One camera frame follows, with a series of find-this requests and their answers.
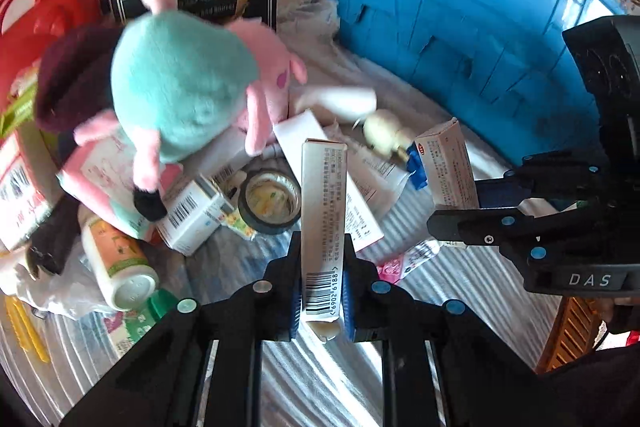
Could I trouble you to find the white barcode box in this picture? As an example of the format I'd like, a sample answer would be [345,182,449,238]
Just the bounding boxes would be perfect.
[156,176,235,257]

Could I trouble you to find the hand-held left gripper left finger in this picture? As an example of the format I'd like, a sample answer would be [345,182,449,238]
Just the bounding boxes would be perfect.
[60,231,304,427]

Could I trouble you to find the yellow plastic clip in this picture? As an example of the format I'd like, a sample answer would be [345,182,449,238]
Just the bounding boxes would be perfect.
[4,296,52,364]

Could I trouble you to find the long white barcode carton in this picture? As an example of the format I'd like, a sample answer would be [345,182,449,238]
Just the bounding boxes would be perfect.
[301,138,347,343]

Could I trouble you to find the red small suitcase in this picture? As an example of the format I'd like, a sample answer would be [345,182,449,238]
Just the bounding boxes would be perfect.
[0,0,103,105]

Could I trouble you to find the white plastic bag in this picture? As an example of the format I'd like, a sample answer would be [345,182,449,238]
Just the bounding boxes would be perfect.
[0,249,108,320]

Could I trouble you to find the cream round bottle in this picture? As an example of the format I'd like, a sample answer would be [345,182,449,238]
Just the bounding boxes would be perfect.
[362,109,407,158]

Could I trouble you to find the dark maroon knit hat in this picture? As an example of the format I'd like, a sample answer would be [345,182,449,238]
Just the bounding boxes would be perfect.
[34,23,136,135]

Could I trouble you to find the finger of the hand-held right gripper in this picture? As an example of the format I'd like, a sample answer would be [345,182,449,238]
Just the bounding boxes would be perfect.
[474,150,607,210]
[427,206,572,269]

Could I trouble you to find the red white flat box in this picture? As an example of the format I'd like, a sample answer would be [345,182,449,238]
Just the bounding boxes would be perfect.
[0,127,57,250]

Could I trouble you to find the small blue item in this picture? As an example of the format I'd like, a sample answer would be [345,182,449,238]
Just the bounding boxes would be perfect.
[406,143,430,190]

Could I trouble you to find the wooden slatted furniture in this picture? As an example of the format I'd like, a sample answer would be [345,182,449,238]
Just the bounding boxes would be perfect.
[539,296,608,374]

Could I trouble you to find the green tissue packet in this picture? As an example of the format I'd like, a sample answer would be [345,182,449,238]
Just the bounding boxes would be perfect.
[0,69,43,138]

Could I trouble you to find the white bottle orange label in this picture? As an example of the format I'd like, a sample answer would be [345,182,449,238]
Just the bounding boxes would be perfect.
[79,216,161,313]

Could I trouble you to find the pink tissue packet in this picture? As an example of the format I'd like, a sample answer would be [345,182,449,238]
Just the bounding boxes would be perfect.
[56,134,183,242]

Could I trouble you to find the white box red stripe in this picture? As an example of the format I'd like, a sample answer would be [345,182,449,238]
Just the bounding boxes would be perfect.
[414,117,482,210]

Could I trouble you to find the blue plastic crate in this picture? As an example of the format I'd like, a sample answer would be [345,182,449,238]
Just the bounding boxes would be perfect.
[316,0,632,168]

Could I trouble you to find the green capped bottle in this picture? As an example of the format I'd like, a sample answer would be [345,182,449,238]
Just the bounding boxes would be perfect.
[149,288,182,323]

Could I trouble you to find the crumpled clear plastic bag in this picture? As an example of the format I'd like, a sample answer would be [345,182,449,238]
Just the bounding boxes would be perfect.
[277,0,343,55]

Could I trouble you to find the white squeeze tube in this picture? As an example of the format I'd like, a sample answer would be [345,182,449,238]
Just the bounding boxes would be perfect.
[294,85,379,124]

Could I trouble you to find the small pink sachet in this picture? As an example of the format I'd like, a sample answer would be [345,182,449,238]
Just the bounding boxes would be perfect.
[376,256,407,286]

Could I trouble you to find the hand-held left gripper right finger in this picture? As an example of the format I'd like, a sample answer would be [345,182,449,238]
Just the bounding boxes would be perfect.
[342,236,557,427]

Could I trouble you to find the pink plush pig toy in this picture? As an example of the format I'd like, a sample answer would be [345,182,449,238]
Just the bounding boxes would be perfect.
[74,0,308,222]

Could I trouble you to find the black tape roll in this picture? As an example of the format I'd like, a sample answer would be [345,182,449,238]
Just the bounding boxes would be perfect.
[237,169,302,236]

